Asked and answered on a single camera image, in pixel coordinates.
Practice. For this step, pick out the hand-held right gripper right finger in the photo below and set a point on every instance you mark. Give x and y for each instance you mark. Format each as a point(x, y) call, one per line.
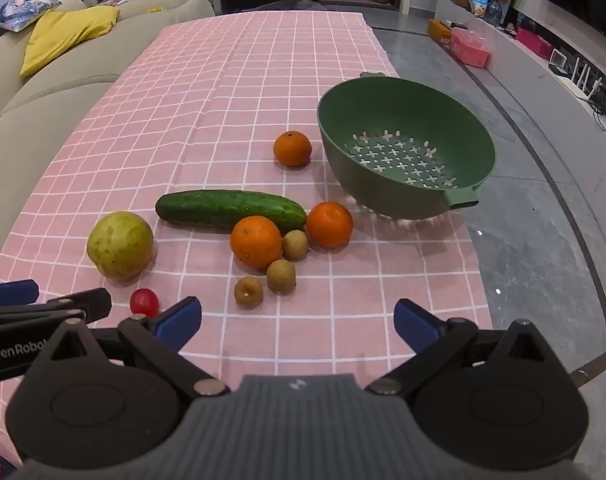
point(415, 322)

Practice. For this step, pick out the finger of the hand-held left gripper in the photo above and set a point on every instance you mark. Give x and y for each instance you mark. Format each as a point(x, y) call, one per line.
point(10, 292)
point(90, 304)

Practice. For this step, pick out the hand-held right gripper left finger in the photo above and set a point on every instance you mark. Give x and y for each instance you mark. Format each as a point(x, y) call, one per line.
point(178, 319)

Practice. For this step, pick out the yellow-green pear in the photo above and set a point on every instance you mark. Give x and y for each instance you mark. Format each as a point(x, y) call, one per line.
point(120, 245)

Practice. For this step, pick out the brown longan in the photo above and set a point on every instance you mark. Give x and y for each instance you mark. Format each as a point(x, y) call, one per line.
point(296, 245)
point(281, 276)
point(248, 292)

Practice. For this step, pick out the green cucumber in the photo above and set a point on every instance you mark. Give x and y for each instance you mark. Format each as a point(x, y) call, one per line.
point(223, 208)

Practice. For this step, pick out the green plastic colander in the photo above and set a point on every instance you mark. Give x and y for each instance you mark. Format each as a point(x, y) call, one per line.
point(408, 110)

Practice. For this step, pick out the red cherry tomato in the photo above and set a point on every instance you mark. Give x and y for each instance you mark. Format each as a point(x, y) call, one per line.
point(144, 301)

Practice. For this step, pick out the beige sofa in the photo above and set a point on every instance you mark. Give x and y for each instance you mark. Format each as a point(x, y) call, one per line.
point(58, 110)

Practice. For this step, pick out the orange with stem mark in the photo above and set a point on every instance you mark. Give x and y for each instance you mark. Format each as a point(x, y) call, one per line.
point(293, 149)

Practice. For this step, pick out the pink checked tablecloth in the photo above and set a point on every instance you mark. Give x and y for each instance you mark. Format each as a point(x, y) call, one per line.
point(208, 100)

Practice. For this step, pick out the yellow pillow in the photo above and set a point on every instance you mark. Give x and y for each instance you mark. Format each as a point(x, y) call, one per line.
point(63, 37)

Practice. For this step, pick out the white television cabinet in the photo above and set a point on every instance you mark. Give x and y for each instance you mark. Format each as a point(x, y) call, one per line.
point(528, 80)

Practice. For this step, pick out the pink box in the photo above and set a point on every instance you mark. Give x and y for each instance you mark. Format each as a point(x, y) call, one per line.
point(470, 47)

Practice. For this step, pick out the blue printed pillow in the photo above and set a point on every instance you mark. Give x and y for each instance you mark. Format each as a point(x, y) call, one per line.
point(20, 9)

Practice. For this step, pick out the white router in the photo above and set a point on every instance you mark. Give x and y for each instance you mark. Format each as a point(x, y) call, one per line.
point(583, 82)

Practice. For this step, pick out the orange box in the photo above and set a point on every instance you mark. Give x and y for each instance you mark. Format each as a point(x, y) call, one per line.
point(439, 30)

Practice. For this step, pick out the magenta box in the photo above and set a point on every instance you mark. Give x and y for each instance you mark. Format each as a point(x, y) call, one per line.
point(533, 44)

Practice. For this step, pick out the blue snack bag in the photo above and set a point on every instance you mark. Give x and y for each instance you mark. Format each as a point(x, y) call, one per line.
point(478, 2)

